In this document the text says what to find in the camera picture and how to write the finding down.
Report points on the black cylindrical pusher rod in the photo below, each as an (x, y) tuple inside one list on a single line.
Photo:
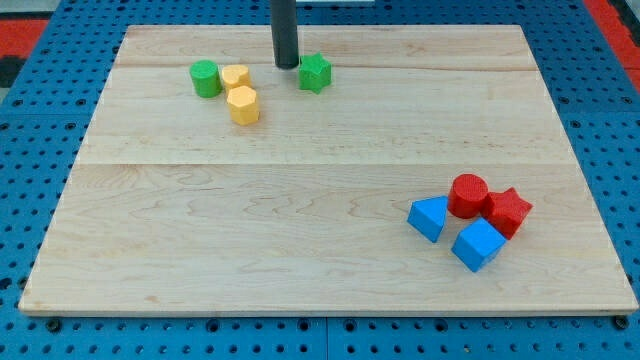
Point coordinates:
[(284, 33)]

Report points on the red cylinder block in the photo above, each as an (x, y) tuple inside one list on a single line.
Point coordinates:
[(467, 195)]

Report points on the blue triangular prism block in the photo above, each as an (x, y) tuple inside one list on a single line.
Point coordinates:
[(428, 217)]

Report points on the green star block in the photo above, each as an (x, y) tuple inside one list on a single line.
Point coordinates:
[(315, 73)]

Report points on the green cylinder block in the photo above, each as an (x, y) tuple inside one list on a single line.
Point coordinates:
[(205, 78)]

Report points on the yellow hexagon block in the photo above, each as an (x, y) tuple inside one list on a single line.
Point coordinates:
[(243, 105)]

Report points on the red star block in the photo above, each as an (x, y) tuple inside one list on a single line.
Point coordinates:
[(506, 211)]

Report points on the blue cube block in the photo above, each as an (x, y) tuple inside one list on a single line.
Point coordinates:
[(478, 244)]

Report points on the light wooden board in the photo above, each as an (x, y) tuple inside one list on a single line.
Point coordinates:
[(173, 210)]

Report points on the yellow heart block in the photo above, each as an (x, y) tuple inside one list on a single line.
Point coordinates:
[(236, 75)]

